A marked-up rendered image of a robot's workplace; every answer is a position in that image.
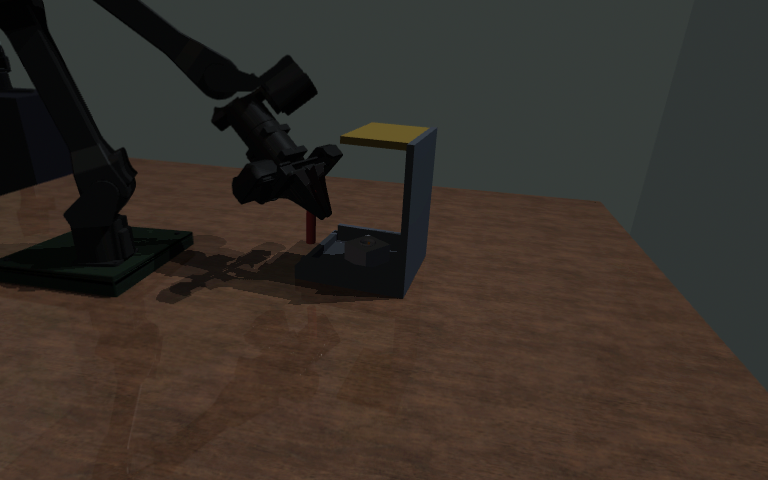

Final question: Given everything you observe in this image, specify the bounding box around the dark red peg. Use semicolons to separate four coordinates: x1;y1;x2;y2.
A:
306;210;316;244

